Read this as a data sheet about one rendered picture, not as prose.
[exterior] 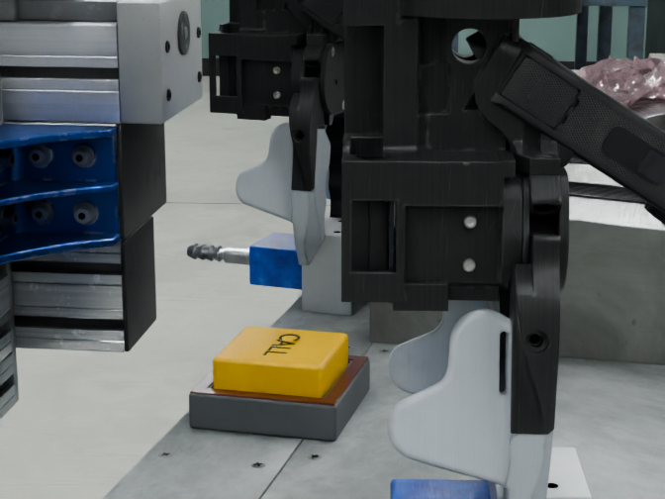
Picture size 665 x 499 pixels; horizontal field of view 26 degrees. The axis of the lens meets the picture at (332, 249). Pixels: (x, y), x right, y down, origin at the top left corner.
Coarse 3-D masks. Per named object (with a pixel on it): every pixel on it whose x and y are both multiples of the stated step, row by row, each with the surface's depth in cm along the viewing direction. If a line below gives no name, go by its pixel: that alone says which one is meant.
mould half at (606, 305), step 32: (576, 224) 85; (608, 224) 84; (640, 224) 85; (576, 256) 85; (608, 256) 85; (640, 256) 84; (576, 288) 86; (608, 288) 85; (640, 288) 85; (384, 320) 89; (416, 320) 89; (576, 320) 86; (608, 320) 86; (640, 320) 85; (576, 352) 87; (608, 352) 86; (640, 352) 86
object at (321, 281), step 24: (264, 240) 99; (288, 240) 99; (336, 240) 94; (264, 264) 97; (288, 264) 96; (312, 264) 95; (336, 264) 95; (312, 288) 96; (336, 288) 95; (336, 312) 96
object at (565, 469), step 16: (560, 448) 59; (560, 464) 57; (576, 464) 57; (400, 480) 59; (416, 480) 59; (432, 480) 59; (448, 480) 59; (464, 480) 59; (480, 480) 59; (560, 480) 56; (576, 480) 56; (400, 496) 58; (416, 496) 58; (432, 496) 58; (448, 496) 58; (464, 496) 58; (480, 496) 58; (496, 496) 55; (560, 496) 55; (576, 496) 55
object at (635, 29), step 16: (592, 0) 480; (608, 0) 480; (624, 0) 480; (640, 0) 479; (608, 16) 571; (640, 16) 481; (576, 32) 665; (608, 32) 573; (640, 32) 482; (576, 48) 665; (608, 48) 574; (640, 48) 484; (576, 64) 667
